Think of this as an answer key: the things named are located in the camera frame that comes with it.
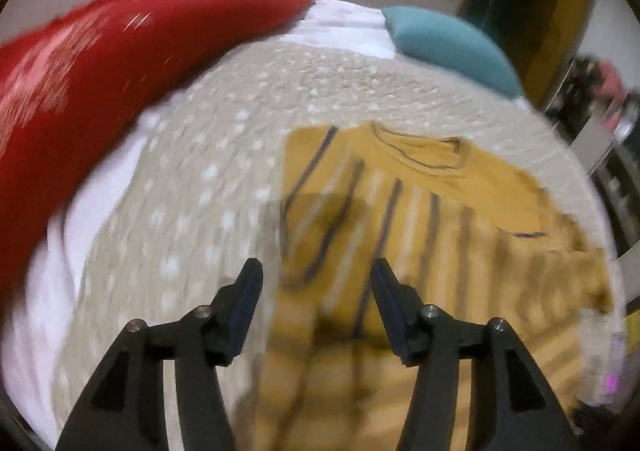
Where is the red quilt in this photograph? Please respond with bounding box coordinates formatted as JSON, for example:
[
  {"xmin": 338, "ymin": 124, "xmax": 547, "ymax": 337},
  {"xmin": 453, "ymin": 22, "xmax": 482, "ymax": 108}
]
[{"xmin": 0, "ymin": 0, "xmax": 321, "ymax": 302}]

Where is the beige dotted blanket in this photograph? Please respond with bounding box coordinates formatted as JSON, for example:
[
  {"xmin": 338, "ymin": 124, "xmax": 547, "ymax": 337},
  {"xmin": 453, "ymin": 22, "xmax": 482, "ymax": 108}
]
[{"xmin": 52, "ymin": 38, "xmax": 616, "ymax": 451}]

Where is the yellow striped sweater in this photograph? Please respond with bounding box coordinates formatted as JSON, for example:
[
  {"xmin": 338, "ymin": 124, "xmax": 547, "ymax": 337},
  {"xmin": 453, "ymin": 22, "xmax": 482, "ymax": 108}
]
[{"xmin": 252, "ymin": 121, "xmax": 616, "ymax": 451}]

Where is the cluttered white shelf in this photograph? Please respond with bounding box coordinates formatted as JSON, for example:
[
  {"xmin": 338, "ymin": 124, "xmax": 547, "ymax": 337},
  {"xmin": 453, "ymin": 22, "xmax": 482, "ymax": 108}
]
[{"xmin": 545, "ymin": 56, "xmax": 640, "ymax": 257}]

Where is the teal pillow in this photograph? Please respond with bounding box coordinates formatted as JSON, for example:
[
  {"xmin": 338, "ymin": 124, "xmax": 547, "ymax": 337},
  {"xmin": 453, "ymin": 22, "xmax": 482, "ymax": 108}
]
[{"xmin": 381, "ymin": 6, "xmax": 525, "ymax": 99}]

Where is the pink cloth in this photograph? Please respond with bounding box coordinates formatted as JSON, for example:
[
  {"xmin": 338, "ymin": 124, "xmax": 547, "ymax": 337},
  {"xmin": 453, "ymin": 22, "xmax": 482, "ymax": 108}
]
[{"xmin": 599, "ymin": 60, "xmax": 627, "ymax": 98}]

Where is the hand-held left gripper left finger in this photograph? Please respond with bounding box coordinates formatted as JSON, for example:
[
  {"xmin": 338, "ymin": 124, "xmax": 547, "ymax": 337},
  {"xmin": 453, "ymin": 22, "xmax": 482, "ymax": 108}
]
[{"xmin": 55, "ymin": 257, "xmax": 264, "ymax": 451}]

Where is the yellow wooden door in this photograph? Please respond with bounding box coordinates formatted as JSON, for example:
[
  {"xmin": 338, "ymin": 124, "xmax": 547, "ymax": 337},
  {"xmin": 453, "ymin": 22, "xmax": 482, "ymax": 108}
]
[{"xmin": 460, "ymin": 0, "xmax": 593, "ymax": 107}]

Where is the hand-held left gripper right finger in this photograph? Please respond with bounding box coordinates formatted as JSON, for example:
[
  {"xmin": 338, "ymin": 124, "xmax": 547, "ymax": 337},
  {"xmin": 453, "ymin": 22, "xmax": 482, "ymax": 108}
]
[{"xmin": 370, "ymin": 257, "xmax": 583, "ymax": 451}]

